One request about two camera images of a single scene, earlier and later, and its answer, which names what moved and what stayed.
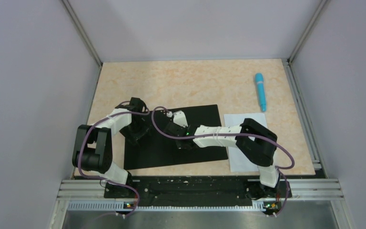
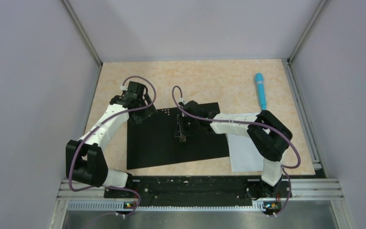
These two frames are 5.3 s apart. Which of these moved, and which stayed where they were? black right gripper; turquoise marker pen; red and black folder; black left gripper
Moved: black left gripper; black right gripper
Stayed: turquoise marker pen; red and black folder
